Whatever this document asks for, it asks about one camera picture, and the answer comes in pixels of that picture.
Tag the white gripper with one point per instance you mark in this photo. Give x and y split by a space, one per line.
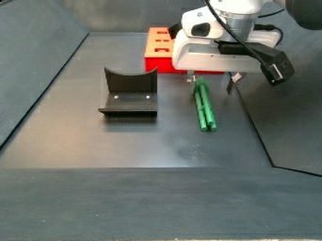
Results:
196 54

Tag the red shape sorter block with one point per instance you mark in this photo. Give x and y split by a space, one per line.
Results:
157 53

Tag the green three prong object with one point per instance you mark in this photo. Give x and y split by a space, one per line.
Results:
203 105

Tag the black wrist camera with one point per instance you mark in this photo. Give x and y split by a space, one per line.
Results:
275 65

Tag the black curved fixture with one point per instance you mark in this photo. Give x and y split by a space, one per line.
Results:
132 93

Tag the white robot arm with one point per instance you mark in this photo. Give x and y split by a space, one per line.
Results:
216 38

